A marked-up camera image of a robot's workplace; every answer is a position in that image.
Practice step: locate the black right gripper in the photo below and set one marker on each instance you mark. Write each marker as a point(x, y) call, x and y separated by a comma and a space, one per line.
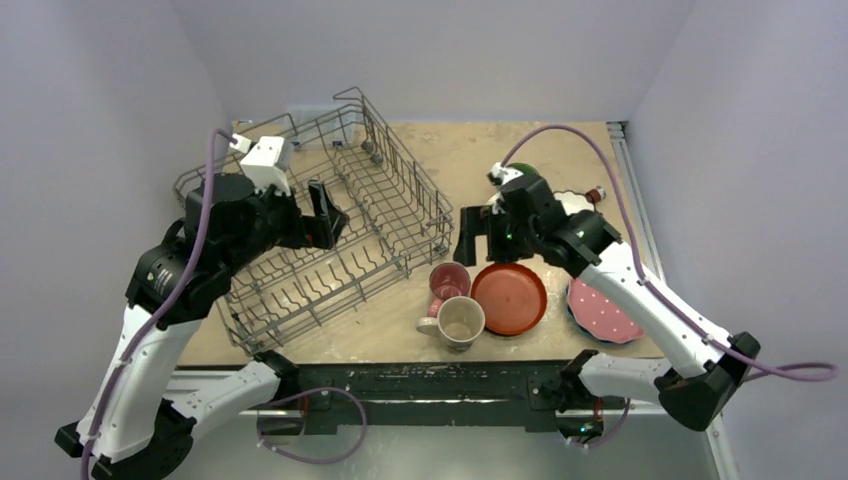
point(490, 229)

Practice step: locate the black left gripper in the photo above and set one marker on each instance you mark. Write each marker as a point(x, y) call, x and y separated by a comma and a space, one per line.
point(323, 229)

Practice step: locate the pink patterned mug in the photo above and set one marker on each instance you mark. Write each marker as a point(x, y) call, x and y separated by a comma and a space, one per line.
point(446, 281)

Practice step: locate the beige mug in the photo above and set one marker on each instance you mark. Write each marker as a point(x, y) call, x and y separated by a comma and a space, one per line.
point(459, 322)

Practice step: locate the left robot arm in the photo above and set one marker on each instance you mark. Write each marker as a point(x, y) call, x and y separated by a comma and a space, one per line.
point(132, 431)

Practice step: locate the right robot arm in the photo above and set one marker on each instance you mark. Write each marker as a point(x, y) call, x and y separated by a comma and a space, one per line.
point(703, 364)

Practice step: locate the green bowl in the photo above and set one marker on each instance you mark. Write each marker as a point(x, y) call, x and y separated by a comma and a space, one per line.
point(524, 168)

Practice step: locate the red-orange plate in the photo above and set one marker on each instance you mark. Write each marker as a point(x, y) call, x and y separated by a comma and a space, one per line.
point(513, 298)

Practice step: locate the white bowl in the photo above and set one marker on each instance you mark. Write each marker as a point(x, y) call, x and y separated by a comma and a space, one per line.
point(574, 202)

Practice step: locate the clear plastic container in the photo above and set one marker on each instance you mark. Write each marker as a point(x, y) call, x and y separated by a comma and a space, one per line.
point(319, 127)

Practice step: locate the blue plate under pink plate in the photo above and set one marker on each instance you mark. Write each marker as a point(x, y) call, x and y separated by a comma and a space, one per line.
point(578, 324)

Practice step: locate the pink polka dot plate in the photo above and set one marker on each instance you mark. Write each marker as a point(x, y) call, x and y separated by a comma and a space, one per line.
point(599, 314)

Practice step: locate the grey wire dish rack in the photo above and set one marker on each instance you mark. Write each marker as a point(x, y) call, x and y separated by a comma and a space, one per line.
point(300, 302)

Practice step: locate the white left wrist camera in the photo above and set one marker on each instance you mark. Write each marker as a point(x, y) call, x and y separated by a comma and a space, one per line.
point(265, 162)

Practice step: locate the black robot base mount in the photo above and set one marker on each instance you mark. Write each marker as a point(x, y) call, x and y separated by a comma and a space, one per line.
point(531, 395)

